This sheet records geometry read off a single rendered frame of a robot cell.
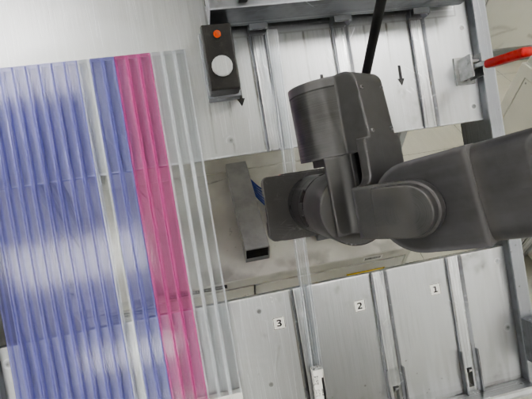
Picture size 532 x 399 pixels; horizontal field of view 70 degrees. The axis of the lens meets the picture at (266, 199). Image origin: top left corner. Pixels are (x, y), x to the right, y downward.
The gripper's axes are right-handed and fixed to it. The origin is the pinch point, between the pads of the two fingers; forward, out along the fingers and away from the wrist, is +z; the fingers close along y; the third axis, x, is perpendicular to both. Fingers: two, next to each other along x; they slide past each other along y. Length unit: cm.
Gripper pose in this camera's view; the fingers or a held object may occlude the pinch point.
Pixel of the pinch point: (294, 199)
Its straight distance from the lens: 47.9
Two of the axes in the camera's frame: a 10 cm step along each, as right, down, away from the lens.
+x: 1.4, 9.9, 0.5
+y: -9.8, 1.4, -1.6
